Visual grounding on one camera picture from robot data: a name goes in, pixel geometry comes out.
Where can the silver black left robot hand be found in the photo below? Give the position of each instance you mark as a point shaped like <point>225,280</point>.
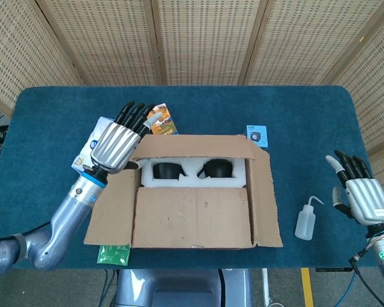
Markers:
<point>115,147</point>

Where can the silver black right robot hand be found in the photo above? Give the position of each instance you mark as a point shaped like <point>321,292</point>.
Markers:
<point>368,198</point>

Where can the red printed cardboard box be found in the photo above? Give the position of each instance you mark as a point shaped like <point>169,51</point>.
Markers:
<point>192,217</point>

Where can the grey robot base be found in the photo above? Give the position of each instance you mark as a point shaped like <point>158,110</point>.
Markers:
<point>179,288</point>

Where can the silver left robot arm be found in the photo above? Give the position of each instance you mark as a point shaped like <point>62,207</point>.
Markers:
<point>67,217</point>

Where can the white blue tissue pack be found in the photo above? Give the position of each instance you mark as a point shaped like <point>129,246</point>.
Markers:
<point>88,147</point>

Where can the orange snack packet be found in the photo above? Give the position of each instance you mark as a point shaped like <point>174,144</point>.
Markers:
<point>166,124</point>

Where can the large black ceramic cup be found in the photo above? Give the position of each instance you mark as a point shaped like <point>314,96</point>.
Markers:
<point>219,168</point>
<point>166,171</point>

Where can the translucent plastic wash bottle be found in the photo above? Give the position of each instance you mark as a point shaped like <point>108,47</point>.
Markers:
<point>304,224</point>

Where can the white foam insert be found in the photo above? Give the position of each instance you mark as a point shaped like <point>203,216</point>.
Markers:
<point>192,183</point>

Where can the blue table cloth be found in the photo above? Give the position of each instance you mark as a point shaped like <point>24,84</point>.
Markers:
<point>307,128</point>

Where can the green tea sachet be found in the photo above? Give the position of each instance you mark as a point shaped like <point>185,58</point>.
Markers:
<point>112,254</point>

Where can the small light blue carton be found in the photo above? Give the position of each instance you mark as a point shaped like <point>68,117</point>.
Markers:
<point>259,131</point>

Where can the woven bamboo folding screen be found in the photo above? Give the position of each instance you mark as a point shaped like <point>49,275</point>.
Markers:
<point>204,38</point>

